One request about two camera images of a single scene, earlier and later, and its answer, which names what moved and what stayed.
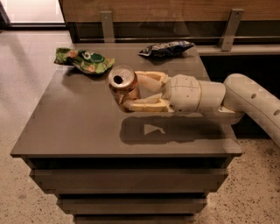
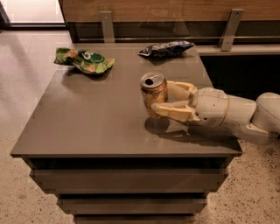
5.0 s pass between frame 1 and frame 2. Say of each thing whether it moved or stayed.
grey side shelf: stayed
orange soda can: moved
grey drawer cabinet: stayed
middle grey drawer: stayed
